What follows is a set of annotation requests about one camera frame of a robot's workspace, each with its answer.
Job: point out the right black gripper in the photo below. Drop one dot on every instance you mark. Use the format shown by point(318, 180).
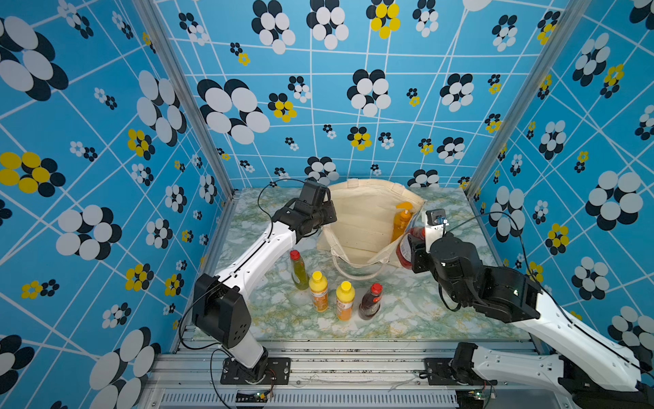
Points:
point(419, 254)

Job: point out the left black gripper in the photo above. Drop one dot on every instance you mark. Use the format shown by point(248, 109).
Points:
point(332, 216)

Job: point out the cream canvas shopping bag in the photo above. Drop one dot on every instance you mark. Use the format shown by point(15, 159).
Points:
point(360, 243)

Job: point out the orange pump dish soap bottle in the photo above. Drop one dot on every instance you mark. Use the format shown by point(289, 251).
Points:
point(402, 218)

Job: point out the dark red bottle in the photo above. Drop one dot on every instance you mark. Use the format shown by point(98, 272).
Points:
point(370, 303)
point(404, 249)

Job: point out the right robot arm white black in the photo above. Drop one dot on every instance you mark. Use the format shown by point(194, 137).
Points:
point(585, 366)

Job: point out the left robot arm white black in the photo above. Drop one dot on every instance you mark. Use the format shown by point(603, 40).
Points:
point(220, 307)

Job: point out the green bottle red cap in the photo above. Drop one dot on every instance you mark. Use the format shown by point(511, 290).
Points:
point(299, 273)

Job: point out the orange bottle yellow cap left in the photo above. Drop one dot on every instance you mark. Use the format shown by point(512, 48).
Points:
point(319, 287)

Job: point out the orange bottle yellow cap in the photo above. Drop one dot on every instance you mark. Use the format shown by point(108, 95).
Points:
point(319, 287)
point(345, 300)

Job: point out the orange bottle yellow cap right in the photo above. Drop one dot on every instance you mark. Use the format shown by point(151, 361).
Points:
point(345, 300)

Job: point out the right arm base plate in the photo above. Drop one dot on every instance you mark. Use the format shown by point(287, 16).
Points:
point(445, 371)

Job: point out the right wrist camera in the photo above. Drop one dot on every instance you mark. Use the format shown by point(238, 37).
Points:
point(436, 223)

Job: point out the aluminium frame rail front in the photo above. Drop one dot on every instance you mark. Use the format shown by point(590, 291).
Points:
point(334, 374)

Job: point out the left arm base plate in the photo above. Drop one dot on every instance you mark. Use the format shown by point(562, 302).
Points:
point(270, 371)

